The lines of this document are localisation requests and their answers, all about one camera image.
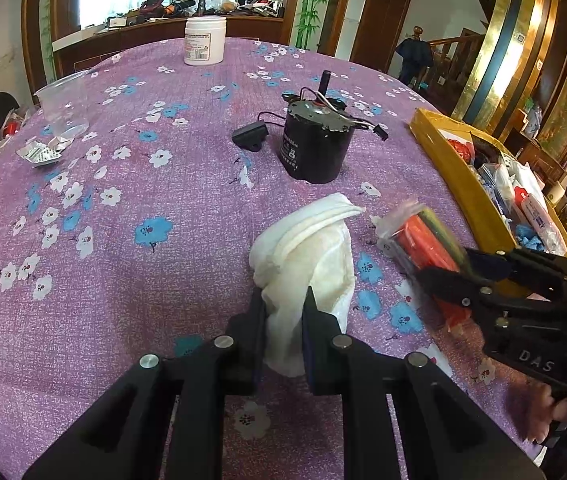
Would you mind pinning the clear plastic cup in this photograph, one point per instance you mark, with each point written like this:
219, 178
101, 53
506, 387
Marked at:
64, 104

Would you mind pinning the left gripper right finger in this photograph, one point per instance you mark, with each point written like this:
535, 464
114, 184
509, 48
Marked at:
403, 418

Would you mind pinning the blue knit cloth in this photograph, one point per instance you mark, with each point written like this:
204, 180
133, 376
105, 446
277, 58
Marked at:
527, 238

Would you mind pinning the foil blister pack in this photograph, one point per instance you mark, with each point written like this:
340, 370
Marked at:
38, 154

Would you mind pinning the blue white tissue pack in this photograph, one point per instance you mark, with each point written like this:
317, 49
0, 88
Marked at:
537, 217

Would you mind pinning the red green sponge pack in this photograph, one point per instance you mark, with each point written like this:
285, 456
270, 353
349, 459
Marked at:
415, 238

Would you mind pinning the operator right hand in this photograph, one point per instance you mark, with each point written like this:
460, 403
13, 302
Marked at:
541, 409

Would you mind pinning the black electric motor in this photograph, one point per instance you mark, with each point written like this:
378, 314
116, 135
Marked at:
317, 133

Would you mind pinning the white cloth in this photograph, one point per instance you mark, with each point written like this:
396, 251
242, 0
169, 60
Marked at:
308, 249

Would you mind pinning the person in dark clothes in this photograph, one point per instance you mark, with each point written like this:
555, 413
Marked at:
416, 55

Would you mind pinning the wooden sideboard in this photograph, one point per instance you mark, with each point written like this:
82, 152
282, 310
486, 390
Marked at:
87, 53

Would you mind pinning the small black adapter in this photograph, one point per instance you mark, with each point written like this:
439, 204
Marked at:
251, 137

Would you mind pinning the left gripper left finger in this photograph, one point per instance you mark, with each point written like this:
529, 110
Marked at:
164, 418

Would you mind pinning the wooden door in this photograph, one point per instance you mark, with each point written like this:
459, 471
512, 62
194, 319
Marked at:
378, 33

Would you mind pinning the white plastic jar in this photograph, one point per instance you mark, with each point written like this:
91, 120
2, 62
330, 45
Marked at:
204, 40

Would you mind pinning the purple floral tablecloth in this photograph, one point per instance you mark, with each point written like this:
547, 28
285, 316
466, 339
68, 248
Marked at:
138, 240

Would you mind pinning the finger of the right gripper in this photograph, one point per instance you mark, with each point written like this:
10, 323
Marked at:
516, 274
448, 294

